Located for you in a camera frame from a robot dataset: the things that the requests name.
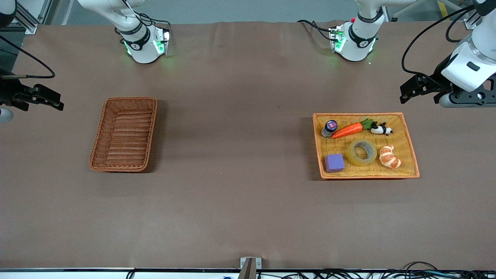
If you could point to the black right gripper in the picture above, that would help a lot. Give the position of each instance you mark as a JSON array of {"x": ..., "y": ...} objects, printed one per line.
[{"x": 8, "y": 95}]

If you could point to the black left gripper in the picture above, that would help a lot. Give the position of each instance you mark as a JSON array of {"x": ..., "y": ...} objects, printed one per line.
[{"x": 436, "y": 81}]

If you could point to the clear yellowish tape roll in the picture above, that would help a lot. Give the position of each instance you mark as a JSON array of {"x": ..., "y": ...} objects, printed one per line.
[{"x": 350, "y": 155}]

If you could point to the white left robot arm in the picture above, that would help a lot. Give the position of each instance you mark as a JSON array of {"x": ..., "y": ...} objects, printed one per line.
[{"x": 360, "y": 35}]

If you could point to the brown wicker basket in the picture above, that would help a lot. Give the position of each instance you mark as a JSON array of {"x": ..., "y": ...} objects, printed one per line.
[{"x": 124, "y": 135}]

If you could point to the orange wicker basket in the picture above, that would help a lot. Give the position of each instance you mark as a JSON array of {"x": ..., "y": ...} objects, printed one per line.
[{"x": 368, "y": 172}]

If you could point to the black white panda toy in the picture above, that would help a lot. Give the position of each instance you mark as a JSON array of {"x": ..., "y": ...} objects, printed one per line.
[{"x": 381, "y": 130}]

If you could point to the toy croissant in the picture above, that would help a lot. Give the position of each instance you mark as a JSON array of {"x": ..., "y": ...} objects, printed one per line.
[{"x": 388, "y": 157}]

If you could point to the orange toy carrot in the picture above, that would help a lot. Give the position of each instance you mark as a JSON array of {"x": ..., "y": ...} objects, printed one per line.
[{"x": 348, "y": 130}]

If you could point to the small dark-capped bottle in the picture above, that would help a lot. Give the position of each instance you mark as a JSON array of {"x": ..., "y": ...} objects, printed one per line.
[{"x": 330, "y": 126}]

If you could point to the purple cube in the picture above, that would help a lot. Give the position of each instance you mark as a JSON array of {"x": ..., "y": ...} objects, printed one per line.
[{"x": 334, "y": 162}]

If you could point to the brown table cover sheet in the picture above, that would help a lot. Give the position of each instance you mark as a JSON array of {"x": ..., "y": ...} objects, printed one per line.
[{"x": 248, "y": 193}]

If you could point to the brown flat bar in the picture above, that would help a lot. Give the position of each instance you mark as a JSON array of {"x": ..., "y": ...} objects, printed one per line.
[{"x": 248, "y": 269}]

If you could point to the aluminium frame profile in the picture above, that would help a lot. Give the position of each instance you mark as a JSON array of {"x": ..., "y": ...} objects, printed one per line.
[
  {"x": 27, "y": 21},
  {"x": 469, "y": 25},
  {"x": 48, "y": 11}
]

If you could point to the grey metal bracket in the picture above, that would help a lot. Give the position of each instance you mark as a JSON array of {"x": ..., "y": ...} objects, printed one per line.
[{"x": 258, "y": 262}]

